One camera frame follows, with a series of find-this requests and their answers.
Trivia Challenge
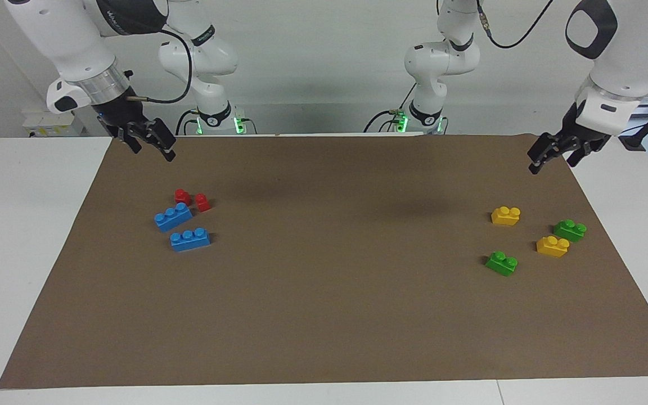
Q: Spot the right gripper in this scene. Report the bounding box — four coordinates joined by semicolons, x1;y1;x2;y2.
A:
91;89;178;163

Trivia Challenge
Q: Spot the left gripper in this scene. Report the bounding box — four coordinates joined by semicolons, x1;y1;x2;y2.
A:
527;101;612;176

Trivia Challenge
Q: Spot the green block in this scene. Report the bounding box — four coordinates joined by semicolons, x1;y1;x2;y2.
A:
552;219;588;244
484;250;519;277

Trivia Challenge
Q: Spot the long blue block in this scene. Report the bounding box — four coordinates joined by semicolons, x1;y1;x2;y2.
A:
169;227;212;253
154;202;194;233

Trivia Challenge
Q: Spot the yellow block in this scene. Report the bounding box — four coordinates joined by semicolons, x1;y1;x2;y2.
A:
490;206;522;227
535;235;571;259

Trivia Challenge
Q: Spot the white box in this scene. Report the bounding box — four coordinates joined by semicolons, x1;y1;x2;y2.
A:
22;109;86;138

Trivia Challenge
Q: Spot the black cable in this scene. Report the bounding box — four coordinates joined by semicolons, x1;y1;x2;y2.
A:
127;28;194;105
363;83;417;134
475;0;556;50
174;109;201;136

